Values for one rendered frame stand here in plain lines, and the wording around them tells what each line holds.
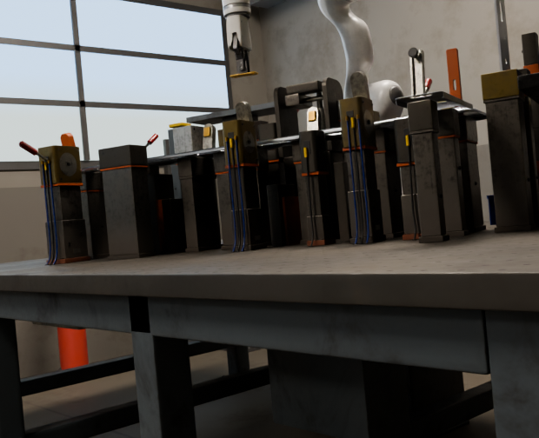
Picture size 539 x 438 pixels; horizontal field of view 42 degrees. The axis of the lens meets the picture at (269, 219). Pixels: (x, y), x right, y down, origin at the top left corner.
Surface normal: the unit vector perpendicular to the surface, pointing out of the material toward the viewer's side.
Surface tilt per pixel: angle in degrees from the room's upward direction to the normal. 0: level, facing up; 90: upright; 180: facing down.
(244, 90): 90
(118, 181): 90
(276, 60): 90
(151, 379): 90
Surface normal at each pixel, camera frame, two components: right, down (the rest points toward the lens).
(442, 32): -0.75, 0.07
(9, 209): 0.66, -0.06
